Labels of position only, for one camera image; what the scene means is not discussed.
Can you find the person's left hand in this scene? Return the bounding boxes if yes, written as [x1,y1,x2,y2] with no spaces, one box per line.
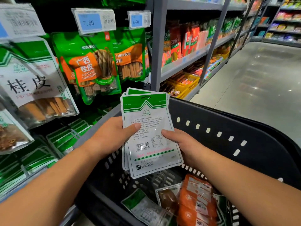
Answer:
[87,116,142,160]

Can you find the person's right hand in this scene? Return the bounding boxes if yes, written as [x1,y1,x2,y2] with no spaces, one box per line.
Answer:
[161,128,208,170]

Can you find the green meat stew seasoning packet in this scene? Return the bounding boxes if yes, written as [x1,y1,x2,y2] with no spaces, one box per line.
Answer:
[121,92,184,179]
[121,88,170,172]

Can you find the black shopping basket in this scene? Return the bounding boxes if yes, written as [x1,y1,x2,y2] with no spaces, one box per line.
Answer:
[73,97,301,226]

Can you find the pile of packets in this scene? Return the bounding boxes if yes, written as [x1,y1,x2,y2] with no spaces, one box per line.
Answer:
[121,169,231,226]

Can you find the green orange Guangxi cinnamon bags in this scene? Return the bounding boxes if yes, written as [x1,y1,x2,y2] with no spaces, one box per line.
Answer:
[51,30,122,105]
[113,28,151,82]

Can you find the clear cinnamon packets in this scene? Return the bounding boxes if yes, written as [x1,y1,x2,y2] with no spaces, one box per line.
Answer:
[0,37,80,128]

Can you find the clear brown-spice packets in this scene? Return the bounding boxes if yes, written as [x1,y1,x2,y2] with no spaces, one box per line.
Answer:
[0,103,34,155]

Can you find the person's right forearm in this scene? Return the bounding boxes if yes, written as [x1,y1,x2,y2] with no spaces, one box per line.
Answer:
[190,153,301,226]

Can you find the person's left forearm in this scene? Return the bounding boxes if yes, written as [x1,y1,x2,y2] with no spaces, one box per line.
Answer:
[0,146,106,226]

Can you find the row of red orange packets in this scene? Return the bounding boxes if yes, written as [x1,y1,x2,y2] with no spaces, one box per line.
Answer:
[162,23,208,66]

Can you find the yellow display trays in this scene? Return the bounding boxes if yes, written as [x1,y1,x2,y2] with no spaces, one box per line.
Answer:
[162,73,200,99]

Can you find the gray metal shelving unit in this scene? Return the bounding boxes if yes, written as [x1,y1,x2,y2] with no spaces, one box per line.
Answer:
[150,0,273,102]
[249,0,301,47]

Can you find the blue white price tag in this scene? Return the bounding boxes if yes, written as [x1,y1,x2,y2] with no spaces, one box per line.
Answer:
[127,11,151,30]
[71,8,117,36]
[0,3,45,40]

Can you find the rows of colourful packaged goods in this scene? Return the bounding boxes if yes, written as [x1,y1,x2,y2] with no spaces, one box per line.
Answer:
[256,0,301,43]

